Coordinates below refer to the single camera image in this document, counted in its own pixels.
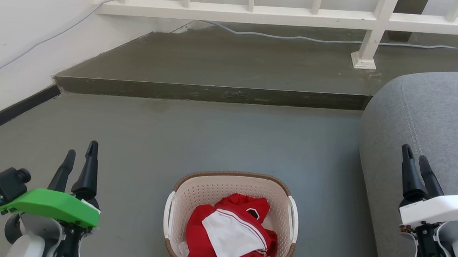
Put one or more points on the white railing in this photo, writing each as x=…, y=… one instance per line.
x=242, y=13

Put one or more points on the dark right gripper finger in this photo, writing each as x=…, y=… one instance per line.
x=410, y=175
x=431, y=181

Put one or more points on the grey fabric sofa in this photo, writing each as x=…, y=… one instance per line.
x=438, y=116

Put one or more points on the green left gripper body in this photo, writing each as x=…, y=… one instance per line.
x=55, y=206

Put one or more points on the black baseboard strip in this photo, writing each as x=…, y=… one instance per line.
x=9, y=113

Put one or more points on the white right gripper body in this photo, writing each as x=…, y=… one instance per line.
x=439, y=210

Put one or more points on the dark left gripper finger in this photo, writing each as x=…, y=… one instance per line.
x=64, y=172
x=88, y=174

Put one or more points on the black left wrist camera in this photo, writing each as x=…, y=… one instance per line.
x=4, y=184

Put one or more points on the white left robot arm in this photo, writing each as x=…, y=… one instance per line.
x=30, y=243

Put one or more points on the beige perforated laundry basket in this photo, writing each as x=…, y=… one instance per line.
x=203, y=192

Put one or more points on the white garment with red stripes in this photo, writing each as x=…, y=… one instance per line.
x=233, y=235

